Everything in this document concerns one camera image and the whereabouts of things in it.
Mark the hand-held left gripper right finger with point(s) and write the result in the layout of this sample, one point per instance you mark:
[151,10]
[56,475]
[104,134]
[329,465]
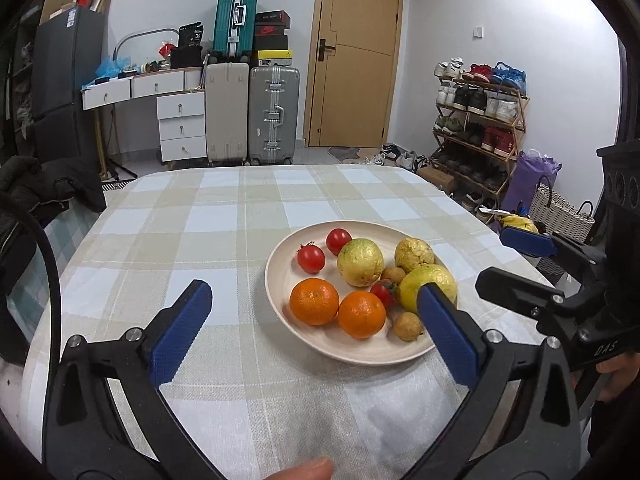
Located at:
[447,332]

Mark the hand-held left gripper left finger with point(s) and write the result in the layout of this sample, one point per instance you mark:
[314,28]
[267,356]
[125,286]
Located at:
[180,330]

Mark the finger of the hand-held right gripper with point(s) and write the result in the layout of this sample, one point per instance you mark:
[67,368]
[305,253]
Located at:
[520,292]
[527,241]

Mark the small brown longan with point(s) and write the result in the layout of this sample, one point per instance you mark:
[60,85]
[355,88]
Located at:
[407,326]
[393,274]

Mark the large yellow guava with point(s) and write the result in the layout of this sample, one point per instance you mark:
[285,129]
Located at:
[430,280]

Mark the red tomato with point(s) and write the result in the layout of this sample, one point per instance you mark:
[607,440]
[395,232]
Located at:
[339,241]
[311,258]
[384,294]

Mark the wrinkled brownish yellow guava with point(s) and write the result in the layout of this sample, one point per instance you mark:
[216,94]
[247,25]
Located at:
[414,255]

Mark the orange mandarin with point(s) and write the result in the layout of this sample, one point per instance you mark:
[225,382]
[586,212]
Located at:
[314,301]
[361,315]

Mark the yellow guava with green patch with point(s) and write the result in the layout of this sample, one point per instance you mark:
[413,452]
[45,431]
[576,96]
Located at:
[360,262]

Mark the cream round plate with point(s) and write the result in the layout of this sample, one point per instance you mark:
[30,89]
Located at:
[300,340]

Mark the person's right hand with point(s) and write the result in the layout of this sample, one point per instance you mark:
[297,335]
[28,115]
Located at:
[622,375]

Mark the person's left hand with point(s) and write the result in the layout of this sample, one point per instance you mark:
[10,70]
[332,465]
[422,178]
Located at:
[305,470]

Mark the grey woven basket bag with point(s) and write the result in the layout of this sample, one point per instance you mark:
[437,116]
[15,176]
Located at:
[560,210]

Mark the purple bag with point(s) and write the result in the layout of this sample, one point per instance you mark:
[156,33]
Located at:
[530,175]

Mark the small cardboard box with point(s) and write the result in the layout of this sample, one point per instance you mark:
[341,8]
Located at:
[437,179]

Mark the wooden shoe rack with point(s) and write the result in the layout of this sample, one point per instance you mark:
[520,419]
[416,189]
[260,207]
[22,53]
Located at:
[520,115]

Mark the teal checked seat cover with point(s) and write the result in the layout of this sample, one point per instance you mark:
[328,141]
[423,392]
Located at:
[65,240]

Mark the rows of assorted shoes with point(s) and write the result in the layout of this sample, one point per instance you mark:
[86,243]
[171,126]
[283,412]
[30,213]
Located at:
[472,100]

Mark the loose sneakers group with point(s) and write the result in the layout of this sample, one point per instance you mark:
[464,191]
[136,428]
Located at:
[395,156]

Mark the black jacket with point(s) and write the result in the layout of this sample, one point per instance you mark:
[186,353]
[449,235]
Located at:
[40,185]

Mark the white drawer cabinet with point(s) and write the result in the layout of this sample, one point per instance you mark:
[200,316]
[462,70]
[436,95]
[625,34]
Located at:
[181,127]

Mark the grey door mat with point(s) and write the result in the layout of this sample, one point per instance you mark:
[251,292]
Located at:
[344,153]

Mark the beige suitcase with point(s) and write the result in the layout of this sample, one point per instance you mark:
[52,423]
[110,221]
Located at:
[227,110]

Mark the silver suitcase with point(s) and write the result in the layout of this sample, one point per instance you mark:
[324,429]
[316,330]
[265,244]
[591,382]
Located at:
[274,112]

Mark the white desk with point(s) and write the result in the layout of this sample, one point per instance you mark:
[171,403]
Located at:
[135,84]

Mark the wooden door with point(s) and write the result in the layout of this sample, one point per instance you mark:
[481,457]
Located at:
[357,55]

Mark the blue plastic bag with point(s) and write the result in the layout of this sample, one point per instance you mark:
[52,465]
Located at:
[112,67]

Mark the red packet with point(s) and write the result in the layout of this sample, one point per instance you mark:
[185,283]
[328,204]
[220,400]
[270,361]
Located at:
[168,50]

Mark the dark grey refrigerator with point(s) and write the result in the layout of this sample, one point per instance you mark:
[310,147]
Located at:
[67,70]

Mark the yellow and white shoe box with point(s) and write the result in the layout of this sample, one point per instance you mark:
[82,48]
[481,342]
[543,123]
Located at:
[272,58]

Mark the black pouch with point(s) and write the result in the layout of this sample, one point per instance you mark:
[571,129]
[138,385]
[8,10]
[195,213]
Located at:
[190,34]

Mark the silver arc lamp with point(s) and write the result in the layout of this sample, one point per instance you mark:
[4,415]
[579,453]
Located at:
[142,32]

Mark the dark shelf cabinet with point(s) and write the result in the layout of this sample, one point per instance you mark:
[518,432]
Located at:
[17,75]

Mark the red and black shoe box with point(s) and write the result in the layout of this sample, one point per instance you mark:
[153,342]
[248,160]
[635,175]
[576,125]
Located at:
[271,30]

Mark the teal suitcase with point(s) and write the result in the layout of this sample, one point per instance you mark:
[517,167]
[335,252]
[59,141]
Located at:
[235,20]

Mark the white wall switch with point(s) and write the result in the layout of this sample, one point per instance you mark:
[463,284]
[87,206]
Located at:
[478,33]

